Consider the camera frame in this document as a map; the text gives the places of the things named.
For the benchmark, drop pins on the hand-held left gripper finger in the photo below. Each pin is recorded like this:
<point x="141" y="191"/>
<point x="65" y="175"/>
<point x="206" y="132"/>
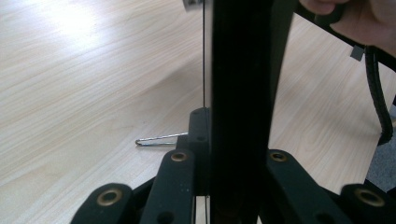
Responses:
<point x="200" y="130"/>

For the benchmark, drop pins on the metal pin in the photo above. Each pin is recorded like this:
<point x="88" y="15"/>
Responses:
<point x="162" y="137"/>

